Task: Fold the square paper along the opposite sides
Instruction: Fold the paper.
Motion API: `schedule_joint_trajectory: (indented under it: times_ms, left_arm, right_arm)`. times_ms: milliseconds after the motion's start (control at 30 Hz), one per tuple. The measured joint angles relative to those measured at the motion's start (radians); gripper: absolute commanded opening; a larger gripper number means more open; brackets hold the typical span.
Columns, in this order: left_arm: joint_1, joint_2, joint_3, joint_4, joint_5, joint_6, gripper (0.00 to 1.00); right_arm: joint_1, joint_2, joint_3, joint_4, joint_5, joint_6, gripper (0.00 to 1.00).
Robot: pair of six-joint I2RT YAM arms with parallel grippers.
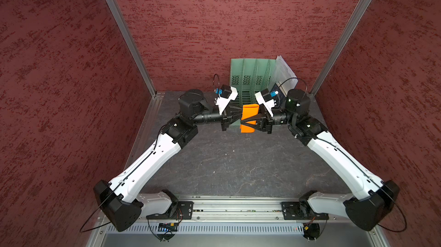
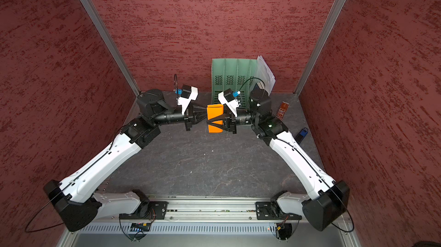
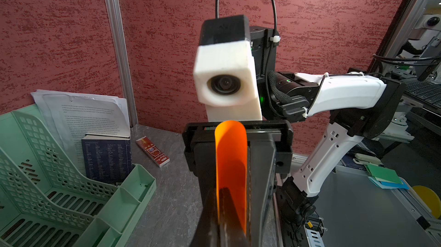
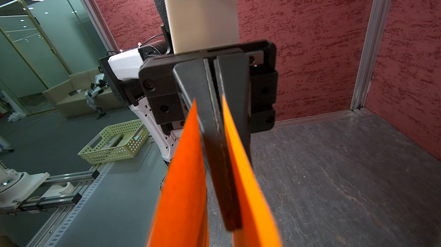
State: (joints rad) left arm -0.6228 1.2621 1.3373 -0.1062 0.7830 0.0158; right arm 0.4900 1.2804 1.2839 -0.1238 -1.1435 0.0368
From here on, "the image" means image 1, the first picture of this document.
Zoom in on aluminium frame post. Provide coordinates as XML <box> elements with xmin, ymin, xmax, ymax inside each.
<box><xmin>105</xmin><ymin>0</ymin><xmax>157</xmax><ymax>97</ymax></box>
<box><xmin>310</xmin><ymin>0</ymin><xmax>372</xmax><ymax>96</ymax></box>

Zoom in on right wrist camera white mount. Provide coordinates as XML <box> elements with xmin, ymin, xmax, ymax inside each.
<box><xmin>254</xmin><ymin>89</ymin><xmax>279</xmax><ymax>117</ymax></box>

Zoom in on green file organizer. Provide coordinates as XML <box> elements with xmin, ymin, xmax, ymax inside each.
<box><xmin>229</xmin><ymin>58</ymin><xmax>284</xmax><ymax>126</ymax></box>

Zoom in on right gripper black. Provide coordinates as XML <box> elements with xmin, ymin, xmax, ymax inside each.
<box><xmin>240</xmin><ymin>104</ymin><xmax>296</xmax><ymax>133</ymax></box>

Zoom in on front aluminium rail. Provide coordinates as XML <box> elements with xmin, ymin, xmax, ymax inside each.
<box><xmin>122</xmin><ymin>194</ymin><xmax>349</xmax><ymax>226</ymax></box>

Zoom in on orange square paper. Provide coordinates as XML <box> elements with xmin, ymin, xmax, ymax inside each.
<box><xmin>239</xmin><ymin>103</ymin><xmax>260</xmax><ymax>134</ymax></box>

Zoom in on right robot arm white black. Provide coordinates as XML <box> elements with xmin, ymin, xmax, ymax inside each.
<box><xmin>241</xmin><ymin>89</ymin><xmax>400</xmax><ymax>231</ymax></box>

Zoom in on left base circuit board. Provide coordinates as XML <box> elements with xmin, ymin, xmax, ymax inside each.
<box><xmin>158</xmin><ymin>223</ymin><xmax>179</xmax><ymax>233</ymax></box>

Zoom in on right aluminium frame post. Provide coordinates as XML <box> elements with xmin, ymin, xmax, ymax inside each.
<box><xmin>310</xmin><ymin>0</ymin><xmax>372</xmax><ymax>96</ymax></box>

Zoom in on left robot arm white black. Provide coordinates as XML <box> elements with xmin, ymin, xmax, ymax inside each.
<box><xmin>94</xmin><ymin>85</ymin><xmax>241</xmax><ymax>232</ymax></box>

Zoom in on right base circuit board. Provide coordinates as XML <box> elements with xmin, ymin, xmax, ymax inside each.
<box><xmin>303</xmin><ymin>224</ymin><xmax>321</xmax><ymax>241</ymax></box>

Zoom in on white paper sheets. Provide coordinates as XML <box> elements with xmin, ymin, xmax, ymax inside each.
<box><xmin>269</xmin><ymin>55</ymin><xmax>299</xmax><ymax>92</ymax></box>

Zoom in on base circuit board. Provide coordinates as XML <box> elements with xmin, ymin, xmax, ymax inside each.
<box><xmin>303</xmin><ymin>224</ymin><xmax>321</xmax><ymax>241</ymax></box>
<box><xmin>158</xmin><ymin>223</ymin><xmax>179</xmax><ymax>233</ymax></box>

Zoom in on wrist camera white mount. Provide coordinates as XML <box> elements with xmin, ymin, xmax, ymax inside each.
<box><xmin>254</xmin><ymin>89</ymin><xmax>279</xmax><ymax>117</ymax></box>
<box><xmin>215</xmin><ymin>85</ymin><xmax>238</xmax><ymax>115</ymax></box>

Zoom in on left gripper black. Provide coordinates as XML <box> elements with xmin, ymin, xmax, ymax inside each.
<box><xmin>192</xmin><ymin>103</ymin><xmax>249</xmax><ymax>131</ymax></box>

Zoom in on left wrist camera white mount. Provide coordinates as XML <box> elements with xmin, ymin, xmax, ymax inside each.
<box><xmin>215</xmin><ymin>85</ymin><xmax>238</xmax><ymax>115</ymax></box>

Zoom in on dark blue notebook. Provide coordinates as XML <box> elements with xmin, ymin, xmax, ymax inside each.
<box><xmin>270</xmin><ymin>82</ymin><xmax>287</xmax><ymax>107</ymax></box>

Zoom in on left aluminium frame post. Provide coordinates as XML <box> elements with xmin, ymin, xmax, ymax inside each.
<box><xmin>105</xmin><ymin>0</ymin><xmax>157</xmax><ymax>97</ymax></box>

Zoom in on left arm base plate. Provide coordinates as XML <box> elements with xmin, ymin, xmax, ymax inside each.
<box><xmin>147</xmin><ymin>201</ymin><xmax>194</xmax><ymax>221</ymax></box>

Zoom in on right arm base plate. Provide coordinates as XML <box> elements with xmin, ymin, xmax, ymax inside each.
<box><xmin>281</xmin><ymin>202</ymin><xmax>329</xmax><ymax>221</ymax></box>

